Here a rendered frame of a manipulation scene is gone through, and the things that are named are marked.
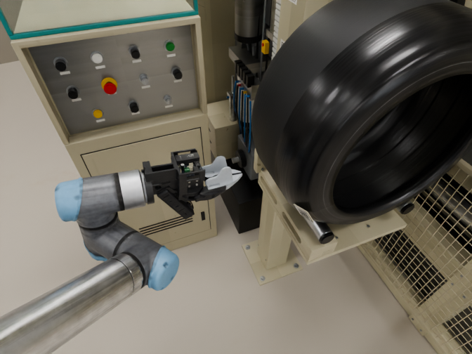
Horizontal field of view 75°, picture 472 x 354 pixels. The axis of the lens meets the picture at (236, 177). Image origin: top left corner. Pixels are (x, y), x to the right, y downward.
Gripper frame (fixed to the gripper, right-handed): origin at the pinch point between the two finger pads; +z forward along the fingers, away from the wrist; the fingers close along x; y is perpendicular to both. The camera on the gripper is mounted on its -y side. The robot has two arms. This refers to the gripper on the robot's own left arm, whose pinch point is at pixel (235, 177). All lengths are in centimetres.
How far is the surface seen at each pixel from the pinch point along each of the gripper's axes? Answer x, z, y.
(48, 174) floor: 153, -75, -123
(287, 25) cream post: 33.2, 25.9, 21.0
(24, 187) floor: 146, -90, -125
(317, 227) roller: -7.5, 23.8, -18.2
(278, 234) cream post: 26, 42, -73
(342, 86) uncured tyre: -7.1, 13.9, 24.7
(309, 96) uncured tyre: -3.1, 10.9, 20.9
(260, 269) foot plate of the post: 27, 39, -108
